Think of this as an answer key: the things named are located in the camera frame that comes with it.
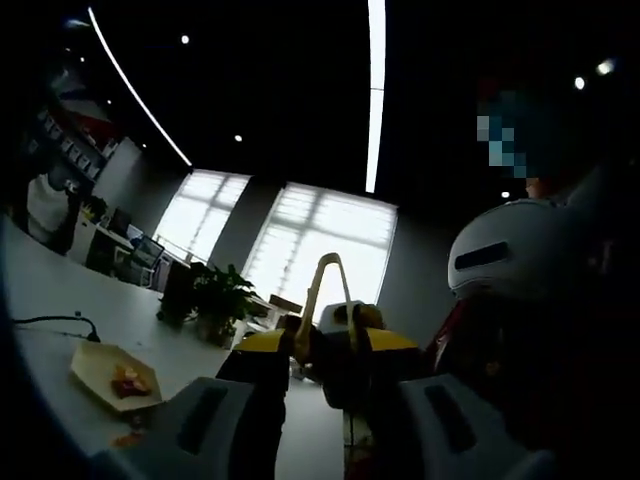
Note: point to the dark red chocolate food packet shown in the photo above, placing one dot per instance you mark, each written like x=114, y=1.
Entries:
x=131, y=388

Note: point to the ceiling light strip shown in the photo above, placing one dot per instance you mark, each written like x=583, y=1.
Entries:
x=376, y=100
x=140, y=100

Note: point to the yellow food tongs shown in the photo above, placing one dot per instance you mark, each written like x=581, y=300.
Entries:
x=312, y=300

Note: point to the person in red shirt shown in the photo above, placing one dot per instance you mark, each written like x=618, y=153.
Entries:
x=452, y=325

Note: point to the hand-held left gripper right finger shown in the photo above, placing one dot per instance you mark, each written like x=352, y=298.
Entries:
x=410, y=400

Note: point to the bright window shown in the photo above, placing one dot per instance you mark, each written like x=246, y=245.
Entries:
x=325, y=225
x=200, y=210

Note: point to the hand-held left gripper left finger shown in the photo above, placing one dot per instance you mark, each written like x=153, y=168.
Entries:
x=227, y=395

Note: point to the brown cardboard box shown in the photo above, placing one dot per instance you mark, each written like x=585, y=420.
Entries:
x=282, y=305

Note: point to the yellow orange candy packet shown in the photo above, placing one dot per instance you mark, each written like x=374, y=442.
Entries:
x=127, y=373

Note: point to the grey mesh office chair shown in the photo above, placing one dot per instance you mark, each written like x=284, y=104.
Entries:
x=145, y=260

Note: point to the cream hexagonal food container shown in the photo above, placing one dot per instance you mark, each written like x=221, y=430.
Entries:
x=95, y=370

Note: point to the white chest-worn device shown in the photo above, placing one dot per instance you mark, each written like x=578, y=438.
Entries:
x=500, y=235

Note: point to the large green potted plant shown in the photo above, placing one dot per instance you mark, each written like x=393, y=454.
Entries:
x=220, y=295

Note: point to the grey storage shelf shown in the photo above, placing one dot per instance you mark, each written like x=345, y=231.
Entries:
x=75, y=150

